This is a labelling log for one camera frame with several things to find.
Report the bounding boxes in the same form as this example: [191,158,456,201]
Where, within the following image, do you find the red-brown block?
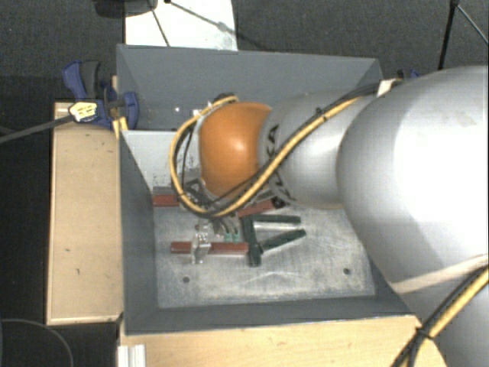
[152,193,181,208]
[170,241,250,256]
[236,200,276,218]

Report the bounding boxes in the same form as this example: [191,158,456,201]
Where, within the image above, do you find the grey metal bin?
[115,43,418,335]

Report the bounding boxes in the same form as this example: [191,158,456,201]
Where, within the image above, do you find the pale wood board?
[46,101,125,326]

